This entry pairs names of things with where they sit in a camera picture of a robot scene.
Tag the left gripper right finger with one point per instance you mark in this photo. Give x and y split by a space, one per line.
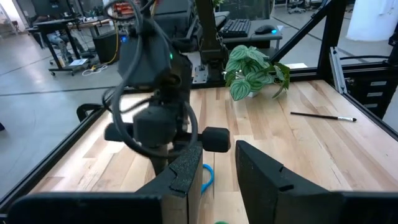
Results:
295 205

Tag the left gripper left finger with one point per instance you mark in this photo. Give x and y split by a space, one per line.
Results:
93 208

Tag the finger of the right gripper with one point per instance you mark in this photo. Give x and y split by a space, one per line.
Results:
160 158

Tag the blue scissors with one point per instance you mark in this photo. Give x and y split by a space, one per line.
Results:
212 179

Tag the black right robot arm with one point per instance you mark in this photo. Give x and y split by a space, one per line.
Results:
146 59

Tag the green scissors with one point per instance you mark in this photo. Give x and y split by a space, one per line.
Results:
221 222

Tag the dark brush long silver ferrule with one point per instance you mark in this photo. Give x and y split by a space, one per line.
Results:
311 114

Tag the green striped potted plant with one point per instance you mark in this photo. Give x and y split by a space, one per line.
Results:
248 65

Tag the black keyboard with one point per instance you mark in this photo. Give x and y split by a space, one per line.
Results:
236 28

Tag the person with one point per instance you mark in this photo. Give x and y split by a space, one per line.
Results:
59 40

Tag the black drawer unit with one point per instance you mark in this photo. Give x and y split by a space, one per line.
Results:
367 93

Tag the silver aluminium extrusion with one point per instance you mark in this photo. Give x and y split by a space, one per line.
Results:
338 71

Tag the grey desk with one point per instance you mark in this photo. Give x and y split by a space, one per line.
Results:
267 39

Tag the black desk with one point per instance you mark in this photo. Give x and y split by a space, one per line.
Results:
53 26

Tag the black computer mouse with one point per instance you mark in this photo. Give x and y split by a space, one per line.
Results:
264 30

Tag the white fabric cover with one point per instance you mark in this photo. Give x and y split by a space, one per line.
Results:
373 18

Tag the black frame clamp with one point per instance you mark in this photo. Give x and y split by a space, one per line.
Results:
88 110

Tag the black aluminium rig frame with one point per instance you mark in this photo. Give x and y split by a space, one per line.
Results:
331 37

